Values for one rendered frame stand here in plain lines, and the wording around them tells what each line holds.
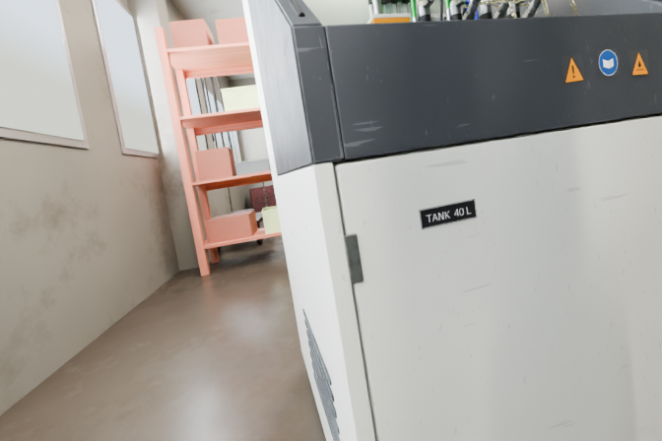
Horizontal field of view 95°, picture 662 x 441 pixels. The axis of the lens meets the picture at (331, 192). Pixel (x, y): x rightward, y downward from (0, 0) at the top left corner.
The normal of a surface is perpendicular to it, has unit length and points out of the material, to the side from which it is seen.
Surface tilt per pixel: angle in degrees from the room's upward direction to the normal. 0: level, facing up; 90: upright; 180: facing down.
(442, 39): 90
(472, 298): 90
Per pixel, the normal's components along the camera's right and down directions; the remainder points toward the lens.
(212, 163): 0.18, 0.04
